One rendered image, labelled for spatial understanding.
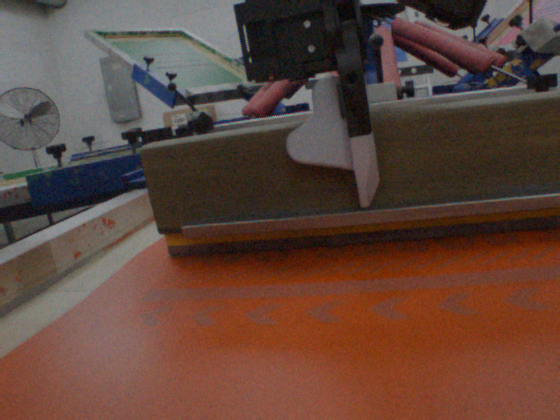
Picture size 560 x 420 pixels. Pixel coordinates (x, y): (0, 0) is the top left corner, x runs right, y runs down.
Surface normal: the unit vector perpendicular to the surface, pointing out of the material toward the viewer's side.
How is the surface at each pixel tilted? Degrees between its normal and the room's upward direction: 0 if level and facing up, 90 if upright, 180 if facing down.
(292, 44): 90
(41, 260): 90
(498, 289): 0
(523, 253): 0
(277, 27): 90
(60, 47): 90
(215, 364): 0
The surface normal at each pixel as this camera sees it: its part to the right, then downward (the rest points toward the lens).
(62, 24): -0.20, 0.26
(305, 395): -0.15, -0.96
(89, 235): 0.97, -0.09
